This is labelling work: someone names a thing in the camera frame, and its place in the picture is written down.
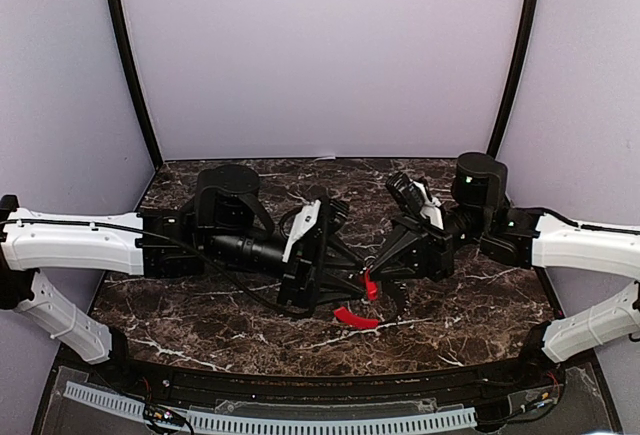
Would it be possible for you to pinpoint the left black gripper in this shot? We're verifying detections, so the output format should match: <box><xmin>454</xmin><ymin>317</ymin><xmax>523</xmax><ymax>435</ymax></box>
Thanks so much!
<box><xmin>205</xmin><ymin>226</ymin><xmax>370</xmax><ymax>309</ymax></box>

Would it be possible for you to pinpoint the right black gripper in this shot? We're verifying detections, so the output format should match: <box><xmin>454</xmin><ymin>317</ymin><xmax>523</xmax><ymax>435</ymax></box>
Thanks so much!
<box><xmin>367</xmin><ymin>203</ymin><xmax>491</xmax><ymax>283</ymax></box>

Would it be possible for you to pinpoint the large keyring with red sleeve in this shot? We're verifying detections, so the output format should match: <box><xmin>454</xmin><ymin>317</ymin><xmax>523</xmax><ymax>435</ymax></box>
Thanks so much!
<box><xmin>333</xmin><ymin>282</ymin><xmax>408</xmax><ymax>330</ymax></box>

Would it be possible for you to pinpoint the red key tag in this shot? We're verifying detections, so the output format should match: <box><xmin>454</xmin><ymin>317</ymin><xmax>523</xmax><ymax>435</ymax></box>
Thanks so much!
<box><xmin>363</xmin><ymin>269</ymin><xmax>378</xmax><ymax>301</ymax></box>

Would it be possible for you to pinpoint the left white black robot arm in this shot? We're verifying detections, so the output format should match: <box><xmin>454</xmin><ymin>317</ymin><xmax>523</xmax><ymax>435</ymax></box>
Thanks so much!
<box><xmin>1</xmin><ymin>164</ymin><xmax>365</xmax><ymax>391</ymax></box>

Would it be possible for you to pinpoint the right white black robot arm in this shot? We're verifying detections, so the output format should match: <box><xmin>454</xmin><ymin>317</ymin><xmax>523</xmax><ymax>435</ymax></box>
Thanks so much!
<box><xmin>366</xmin><ymin>152</ymin><xmax>639</xmax><ymax>389</ymax></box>

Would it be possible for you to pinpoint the small green circuit board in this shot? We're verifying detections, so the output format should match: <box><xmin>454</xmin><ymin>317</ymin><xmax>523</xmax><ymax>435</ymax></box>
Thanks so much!
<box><xmin>142</xmin><ymin>404</ymin><xmax>184</xmax><ymax>426</ymax></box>

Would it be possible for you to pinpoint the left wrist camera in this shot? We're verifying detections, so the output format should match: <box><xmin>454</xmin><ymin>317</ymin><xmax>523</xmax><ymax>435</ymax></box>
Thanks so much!
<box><xmin>278</xmin><ymin>198</ymin><xmax>349</xmax><ymax>262</ymax></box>

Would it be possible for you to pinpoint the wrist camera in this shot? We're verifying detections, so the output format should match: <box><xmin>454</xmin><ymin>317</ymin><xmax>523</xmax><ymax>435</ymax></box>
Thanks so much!
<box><xmin>385</xmin><ymin>172</ymin><xmax>444</xmax><ymax>230</ymax></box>
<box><xmin>278</xmin><ymin>198</ymin><xmax>349</xmax><ymax>262</ymax></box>

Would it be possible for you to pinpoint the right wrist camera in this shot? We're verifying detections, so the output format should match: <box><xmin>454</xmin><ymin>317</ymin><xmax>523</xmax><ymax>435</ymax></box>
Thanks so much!
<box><xmin>385</xmin><ymin>172</ymin><xmax>444</xmax><ymax>230</ymax></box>

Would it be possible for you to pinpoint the black front rail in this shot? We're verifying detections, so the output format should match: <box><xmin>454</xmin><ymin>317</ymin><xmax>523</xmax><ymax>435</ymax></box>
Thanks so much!
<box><xmin>91</xmin><ymin>328</ymin><xmax>566</xmax><ymax>414</ymax></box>

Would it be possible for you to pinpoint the white slotted cable duct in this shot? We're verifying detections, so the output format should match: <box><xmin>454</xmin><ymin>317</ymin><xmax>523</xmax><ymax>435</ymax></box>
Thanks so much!
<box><xmin>63</xmin><ymin>382</ymin><xmax>477</xmax><ymax>434</ymax></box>

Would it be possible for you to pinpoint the right black frame post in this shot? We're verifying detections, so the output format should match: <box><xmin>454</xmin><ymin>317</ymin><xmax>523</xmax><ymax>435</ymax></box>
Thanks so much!
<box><xmin>486</xmin><ymin>0</ymin><xmax>538</xmax><ymax>158</ymax></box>

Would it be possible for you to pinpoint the black frame post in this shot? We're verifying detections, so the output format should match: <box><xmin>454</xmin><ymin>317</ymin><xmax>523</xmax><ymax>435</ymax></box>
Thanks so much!
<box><xmin>107</xmin><ymin>0</ymin><xmax>164</xmax><ymax>170</ymax></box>
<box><xmin>486</xmin><ymin>0</ymin><xmax>538</xmax><ymax>158</ymax></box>

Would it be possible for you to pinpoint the left black frame post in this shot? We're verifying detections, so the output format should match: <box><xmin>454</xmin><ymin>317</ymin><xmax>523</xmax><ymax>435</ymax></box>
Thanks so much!
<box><xmin>107</xmin><ymin>0</ymin><xmax>164</xmax><ymax>170</ymax></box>

